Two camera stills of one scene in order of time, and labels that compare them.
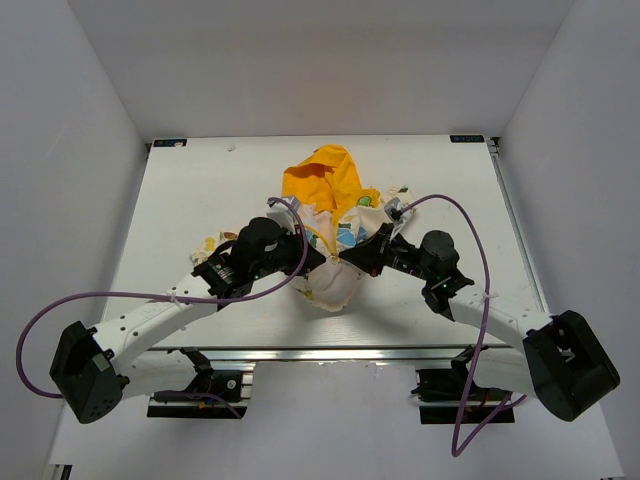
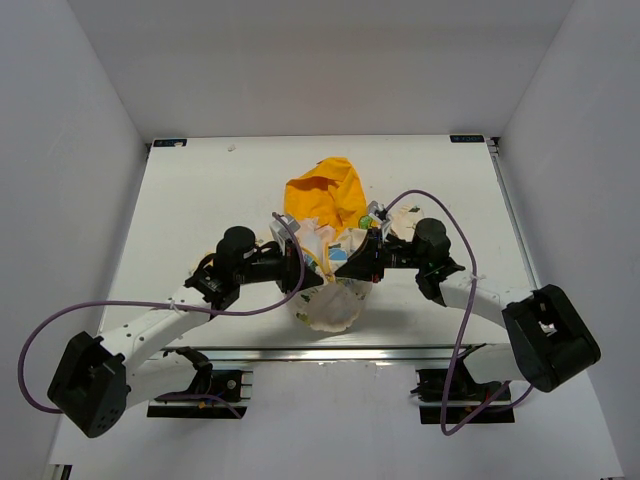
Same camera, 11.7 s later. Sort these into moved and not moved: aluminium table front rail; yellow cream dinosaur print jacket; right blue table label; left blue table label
Moved: yellow cream dinosaur print jacket
Not moved: left blue table label; aluminium table front rail; right blue table label
